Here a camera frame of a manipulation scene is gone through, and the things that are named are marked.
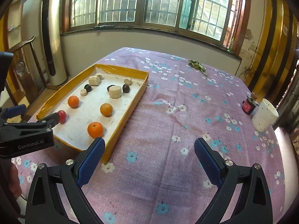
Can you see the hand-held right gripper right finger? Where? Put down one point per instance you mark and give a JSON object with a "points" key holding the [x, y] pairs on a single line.
{"points": [[208, 161]]}

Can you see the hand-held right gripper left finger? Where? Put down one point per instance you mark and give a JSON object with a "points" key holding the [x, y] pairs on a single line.
{"points": [[92, 158]]}

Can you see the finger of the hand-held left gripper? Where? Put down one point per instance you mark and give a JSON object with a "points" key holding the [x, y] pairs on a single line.
{"points": [[16, 110], [52, 120]]}

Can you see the red tomato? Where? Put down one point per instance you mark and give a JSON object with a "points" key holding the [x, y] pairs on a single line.
{"points": [[63, 116]]}

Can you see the white cardboard tray yellow rim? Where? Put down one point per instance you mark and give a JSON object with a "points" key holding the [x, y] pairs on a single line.
{"points": [[77, 121]]}

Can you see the large orange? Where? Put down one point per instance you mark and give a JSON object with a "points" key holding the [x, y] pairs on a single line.
{"points": [[95, 130]]}

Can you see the small beige sugarcane piece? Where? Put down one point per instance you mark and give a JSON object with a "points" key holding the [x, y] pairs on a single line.
{"points": [[128, 81], [83, 92]]}

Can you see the dark purple passion fruit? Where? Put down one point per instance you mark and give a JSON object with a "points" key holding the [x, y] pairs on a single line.
{"points": [[88, 88], [126, 88]]}

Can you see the large beige sugarcane piece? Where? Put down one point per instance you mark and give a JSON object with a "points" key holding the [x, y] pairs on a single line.
{"points": [[115, 91], [94, 80]]}

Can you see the dark red passion fruit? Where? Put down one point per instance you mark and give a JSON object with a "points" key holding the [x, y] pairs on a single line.
{"points": [[109, 88]]}

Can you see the person's left hand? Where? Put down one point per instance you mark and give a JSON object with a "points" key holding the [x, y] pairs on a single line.
{"points": [[15, 182]]}

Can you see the wooden chair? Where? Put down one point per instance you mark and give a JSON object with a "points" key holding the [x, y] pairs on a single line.
{"points": [[21, 67]]}

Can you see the purple floral tablecloth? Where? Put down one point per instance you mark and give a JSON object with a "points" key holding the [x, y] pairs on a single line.
{"points": [[175, 121]]}

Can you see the red box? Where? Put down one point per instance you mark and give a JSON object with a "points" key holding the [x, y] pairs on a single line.
{"points": [[248, 107]]}

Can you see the white dotted cup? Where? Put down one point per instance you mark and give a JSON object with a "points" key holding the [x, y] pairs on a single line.
{"points": [[264, 116]]}

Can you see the standing air conditioner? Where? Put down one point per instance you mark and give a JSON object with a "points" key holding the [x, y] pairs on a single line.
{"points": [[56, 39]]}

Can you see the green leaves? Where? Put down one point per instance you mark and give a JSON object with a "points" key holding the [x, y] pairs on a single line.
{"points": [[196, 64]]}

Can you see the golden wooden cabinet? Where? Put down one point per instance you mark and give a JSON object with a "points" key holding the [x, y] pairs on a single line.
{"points": [[275, 39]]}

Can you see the barred window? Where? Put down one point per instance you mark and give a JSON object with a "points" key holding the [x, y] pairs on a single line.
{"points": [[163, 4]]}

